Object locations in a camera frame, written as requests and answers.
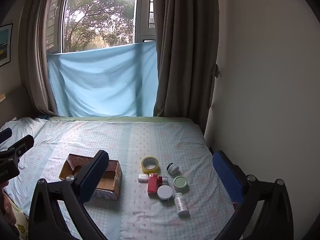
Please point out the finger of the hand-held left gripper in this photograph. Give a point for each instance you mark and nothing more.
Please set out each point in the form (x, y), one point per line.
(22, 145)
(6, 135)

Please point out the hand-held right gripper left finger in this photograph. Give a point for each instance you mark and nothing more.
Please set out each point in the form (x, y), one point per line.
(93, 177)

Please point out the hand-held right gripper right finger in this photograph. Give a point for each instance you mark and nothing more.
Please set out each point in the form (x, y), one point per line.
(227, 175)

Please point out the cardboard box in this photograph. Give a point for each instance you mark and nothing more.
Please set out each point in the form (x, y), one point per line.
(115, 180)

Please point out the jar with pale green lid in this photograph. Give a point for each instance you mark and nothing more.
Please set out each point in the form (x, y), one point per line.
(180, 182)

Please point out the white earbuds case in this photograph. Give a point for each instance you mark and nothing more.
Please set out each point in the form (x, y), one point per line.
(143, 178)

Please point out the white pill bottle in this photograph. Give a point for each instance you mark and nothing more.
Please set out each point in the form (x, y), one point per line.
(181, 203)

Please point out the white jar with black lid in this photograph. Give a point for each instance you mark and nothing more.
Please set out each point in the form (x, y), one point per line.
(172, 166)

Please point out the yellow tape roll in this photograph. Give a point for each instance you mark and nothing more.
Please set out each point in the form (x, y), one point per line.
(150, 171)

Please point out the red carton box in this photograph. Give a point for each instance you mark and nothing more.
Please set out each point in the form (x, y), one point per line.
(152, 186)

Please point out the small red jar silver lid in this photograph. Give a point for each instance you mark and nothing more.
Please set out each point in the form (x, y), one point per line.
(163, 180)

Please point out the green jar with white lid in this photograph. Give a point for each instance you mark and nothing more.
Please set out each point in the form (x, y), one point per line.
(165, 192)

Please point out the person's left hand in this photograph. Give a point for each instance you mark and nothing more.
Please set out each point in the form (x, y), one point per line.
(6, 208)

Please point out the white pillow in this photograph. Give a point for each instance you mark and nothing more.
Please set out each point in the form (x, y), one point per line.
(22, 127)

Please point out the dark blue patterned cloth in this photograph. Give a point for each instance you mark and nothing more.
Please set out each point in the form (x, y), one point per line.
(43, 117)

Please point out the yellow patterned cloth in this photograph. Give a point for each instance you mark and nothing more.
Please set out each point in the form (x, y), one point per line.
(21, 225)

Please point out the checked floral bed sheet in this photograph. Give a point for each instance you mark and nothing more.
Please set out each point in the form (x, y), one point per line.
(140, 140)

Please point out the light blue hanging cloth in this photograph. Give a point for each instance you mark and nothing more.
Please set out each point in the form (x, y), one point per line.
(100, 80)

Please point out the curtain tie-back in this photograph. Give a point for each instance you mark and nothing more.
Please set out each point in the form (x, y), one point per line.
(215, 70)

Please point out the brown curtain with tie-back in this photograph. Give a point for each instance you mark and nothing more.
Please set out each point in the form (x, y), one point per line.
(185, 55)

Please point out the window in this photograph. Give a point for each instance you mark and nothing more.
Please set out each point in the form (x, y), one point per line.
(100, 12)

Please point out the wooden wall shelf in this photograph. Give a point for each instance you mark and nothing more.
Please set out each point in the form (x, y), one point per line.
(2, 97)

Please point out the framed wall picture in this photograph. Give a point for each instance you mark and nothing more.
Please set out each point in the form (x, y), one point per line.
(5, 45)

